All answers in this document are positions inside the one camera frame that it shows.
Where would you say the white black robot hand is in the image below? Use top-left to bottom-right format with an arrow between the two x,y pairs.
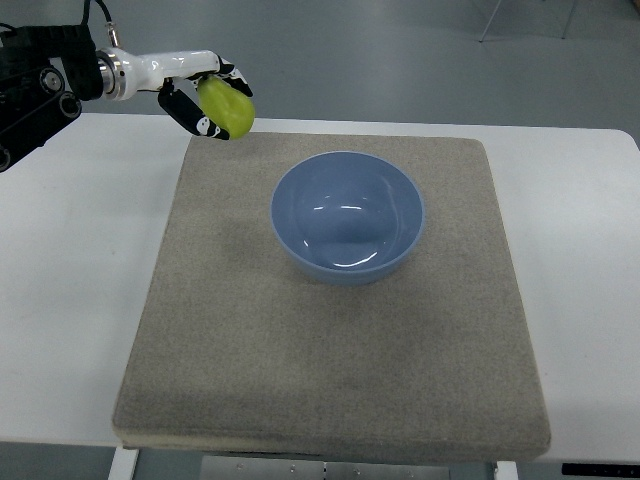
98,48 -> 252,140

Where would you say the green pear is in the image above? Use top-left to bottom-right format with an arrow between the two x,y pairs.
196,77 -> 255,139

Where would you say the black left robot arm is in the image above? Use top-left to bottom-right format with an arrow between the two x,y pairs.
1,1 -> 119,171

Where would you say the blue ceramic bowl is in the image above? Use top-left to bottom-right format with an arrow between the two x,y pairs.
270,151 -> 426,286

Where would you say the grey felt mat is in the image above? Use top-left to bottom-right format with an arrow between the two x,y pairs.
112,133 -> 551,464

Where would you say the metal table frame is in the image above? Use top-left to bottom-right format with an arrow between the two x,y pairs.
107,447 -> 520,479

